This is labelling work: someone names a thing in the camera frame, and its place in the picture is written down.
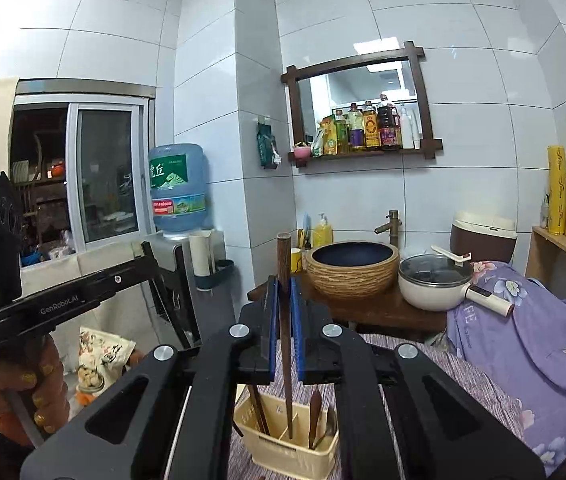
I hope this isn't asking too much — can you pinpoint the beige cloth cover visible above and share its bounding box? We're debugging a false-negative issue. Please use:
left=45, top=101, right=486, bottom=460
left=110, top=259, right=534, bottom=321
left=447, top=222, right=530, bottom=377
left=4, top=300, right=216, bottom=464
left=18, top=247, right=174, bottom=361

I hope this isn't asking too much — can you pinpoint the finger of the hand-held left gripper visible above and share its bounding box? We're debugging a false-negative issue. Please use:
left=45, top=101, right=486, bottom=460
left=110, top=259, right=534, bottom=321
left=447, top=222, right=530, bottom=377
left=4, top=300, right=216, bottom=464
left=140, top=241, right=202, bottom=349

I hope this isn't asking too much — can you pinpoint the dark soy sauce bottle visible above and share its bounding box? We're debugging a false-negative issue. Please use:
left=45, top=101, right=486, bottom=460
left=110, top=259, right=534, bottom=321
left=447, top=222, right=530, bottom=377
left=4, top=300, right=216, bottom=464
left=377, top=94, right=402, bottom=151

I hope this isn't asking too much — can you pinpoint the white paper cup stack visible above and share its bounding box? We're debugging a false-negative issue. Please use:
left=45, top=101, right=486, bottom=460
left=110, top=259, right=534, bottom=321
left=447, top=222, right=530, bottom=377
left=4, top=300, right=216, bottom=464
left=189, top=232, right=211, bottom=278

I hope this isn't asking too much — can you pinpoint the single dark chopstick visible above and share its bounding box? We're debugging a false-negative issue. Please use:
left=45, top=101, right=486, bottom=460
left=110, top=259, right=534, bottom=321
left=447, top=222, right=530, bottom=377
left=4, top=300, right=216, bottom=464
left=276, top=233, right=294, bottom=441

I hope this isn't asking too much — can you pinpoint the pile of brown wooden chopsticks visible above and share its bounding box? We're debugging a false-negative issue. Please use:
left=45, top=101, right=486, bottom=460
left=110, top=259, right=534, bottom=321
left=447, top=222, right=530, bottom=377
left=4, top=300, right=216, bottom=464
left=248, top=384, right=271, bottom=436

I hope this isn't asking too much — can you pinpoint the person's left hand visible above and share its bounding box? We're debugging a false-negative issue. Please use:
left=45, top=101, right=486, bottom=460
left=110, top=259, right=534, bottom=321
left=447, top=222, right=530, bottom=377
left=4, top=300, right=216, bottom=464
left=0, top=335, right=72, bottom=442

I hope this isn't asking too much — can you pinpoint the printed snack bag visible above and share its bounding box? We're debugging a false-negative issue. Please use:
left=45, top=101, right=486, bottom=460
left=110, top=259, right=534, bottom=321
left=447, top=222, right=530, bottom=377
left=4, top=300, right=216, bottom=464
left=77, top=327, right=136, bottom=393

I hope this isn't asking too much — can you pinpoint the purple label sauce bottle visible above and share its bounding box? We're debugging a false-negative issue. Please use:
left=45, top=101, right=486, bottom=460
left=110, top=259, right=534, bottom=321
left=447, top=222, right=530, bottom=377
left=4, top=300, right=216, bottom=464
left=347, top=103, right=366, bottom=151

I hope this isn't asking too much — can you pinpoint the wooden-handled steel spoon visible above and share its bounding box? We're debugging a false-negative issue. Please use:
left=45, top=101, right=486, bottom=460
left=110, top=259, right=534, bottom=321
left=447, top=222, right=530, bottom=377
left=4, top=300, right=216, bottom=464
left=309, top=389, right=322, bottom=451

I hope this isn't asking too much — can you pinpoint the yellow label sauce bottle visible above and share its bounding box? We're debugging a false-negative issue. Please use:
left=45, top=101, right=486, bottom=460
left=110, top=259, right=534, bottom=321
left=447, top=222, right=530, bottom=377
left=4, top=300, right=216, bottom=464
left=362, top=101, right=381, bottom=151

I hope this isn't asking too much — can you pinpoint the teal cup holder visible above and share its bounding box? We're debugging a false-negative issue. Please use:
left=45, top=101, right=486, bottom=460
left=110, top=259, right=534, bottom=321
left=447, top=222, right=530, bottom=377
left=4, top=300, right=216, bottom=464
left=195, top=259, right=236, bottom=292

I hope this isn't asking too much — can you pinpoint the brown and white rice cooker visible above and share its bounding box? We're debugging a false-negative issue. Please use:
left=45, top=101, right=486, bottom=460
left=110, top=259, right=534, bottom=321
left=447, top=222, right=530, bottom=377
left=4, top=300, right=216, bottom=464
left=450, top=211, right=518, bottom=263

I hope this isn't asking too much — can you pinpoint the bronze faucet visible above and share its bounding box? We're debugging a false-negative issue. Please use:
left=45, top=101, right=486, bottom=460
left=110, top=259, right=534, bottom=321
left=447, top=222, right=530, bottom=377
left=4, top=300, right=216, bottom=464
left=374, top=209, right=402, bottom=247

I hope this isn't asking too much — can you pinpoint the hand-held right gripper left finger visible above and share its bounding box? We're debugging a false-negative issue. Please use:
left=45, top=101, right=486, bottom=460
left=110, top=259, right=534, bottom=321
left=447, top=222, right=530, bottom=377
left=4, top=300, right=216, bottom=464
left=20, top=275, right=280, bottom=480

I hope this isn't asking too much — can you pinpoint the woven sink basin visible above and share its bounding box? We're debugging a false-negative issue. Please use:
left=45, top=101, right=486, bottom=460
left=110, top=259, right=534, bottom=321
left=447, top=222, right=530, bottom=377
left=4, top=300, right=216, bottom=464
left=305, top=241, right=401, bottom=297

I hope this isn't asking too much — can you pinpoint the green oil bottle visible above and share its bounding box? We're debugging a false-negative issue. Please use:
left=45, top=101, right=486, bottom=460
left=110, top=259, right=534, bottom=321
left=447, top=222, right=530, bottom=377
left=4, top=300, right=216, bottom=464
left=334, top=109, right=351, bottom=156

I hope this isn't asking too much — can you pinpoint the white pot with glass lid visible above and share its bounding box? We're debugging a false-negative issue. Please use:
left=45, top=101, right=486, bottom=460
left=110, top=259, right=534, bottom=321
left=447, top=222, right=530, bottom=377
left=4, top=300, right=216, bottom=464
left=398, top=254, right=514, bottom=317

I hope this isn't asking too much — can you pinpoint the blue water bottle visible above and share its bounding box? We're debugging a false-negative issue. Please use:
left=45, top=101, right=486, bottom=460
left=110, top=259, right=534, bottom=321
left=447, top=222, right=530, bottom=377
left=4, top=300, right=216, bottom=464
left=148, top=143, right=214, bottom=233

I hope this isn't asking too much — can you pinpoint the grey water dispenser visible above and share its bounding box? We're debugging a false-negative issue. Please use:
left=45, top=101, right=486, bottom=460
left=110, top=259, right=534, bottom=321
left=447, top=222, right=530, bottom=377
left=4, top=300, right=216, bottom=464
left=144, top=230, right=228, bottom=346

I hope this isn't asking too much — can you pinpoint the light wooden shelf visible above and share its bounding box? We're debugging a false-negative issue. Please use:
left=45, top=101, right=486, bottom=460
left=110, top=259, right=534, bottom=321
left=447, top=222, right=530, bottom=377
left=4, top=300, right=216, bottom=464
left=525, top=172, right=566, bottom=298

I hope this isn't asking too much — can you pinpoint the purple floral cloth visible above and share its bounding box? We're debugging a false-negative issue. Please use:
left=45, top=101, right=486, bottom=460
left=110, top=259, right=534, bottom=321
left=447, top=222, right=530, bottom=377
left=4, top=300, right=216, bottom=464
left=445, top=260, right=566, bottom=476

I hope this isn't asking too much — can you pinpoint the yellow soap bottle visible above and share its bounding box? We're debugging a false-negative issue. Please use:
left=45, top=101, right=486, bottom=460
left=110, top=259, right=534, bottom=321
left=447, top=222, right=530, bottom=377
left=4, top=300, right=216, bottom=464
left=312, top=213, right=334, bottom=248

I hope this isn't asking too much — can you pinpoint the cream plastic utensil holder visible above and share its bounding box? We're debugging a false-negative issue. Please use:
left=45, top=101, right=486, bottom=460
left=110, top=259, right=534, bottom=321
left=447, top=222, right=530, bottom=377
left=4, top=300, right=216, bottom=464
left=233, top=385, right=340, bottom=480

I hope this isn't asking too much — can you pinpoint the white rice paddle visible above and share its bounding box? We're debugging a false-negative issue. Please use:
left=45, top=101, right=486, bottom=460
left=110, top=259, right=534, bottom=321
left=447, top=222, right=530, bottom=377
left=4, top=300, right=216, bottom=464
left=430, top=245, right=472, bottom=265

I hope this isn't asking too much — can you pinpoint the wooden framed mirror shelf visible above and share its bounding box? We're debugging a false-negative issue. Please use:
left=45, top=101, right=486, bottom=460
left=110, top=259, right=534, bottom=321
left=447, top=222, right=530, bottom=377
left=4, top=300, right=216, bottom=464
left=281, top=41, right=444, bottom=167

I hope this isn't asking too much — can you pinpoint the sliding window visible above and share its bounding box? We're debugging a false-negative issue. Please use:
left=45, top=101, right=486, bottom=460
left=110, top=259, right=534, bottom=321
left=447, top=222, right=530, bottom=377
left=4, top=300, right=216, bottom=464
left=10, top=80, right=156, bottom=268

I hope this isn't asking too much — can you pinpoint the yellow seasoning bag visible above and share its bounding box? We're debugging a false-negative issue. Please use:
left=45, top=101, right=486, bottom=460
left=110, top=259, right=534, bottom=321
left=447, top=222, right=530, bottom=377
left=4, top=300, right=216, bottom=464
left=313, top=115, right=338, bottom=157

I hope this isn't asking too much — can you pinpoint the green hanging packet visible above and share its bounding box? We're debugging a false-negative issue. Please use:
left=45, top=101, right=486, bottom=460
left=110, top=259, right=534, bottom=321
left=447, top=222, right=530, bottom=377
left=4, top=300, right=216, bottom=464
left=256, top=121, right=282, bottom=170

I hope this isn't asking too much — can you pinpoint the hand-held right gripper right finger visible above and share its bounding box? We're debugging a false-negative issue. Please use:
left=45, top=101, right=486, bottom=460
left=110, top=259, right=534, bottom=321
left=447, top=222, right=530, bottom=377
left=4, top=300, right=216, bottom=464
left=290, top=275, right=546, bottom=480

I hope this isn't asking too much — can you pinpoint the yellow film roll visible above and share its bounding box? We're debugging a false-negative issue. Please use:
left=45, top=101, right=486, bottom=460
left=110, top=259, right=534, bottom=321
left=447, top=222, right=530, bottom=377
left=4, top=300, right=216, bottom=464
left=548, top=145, right=566, bottom=236

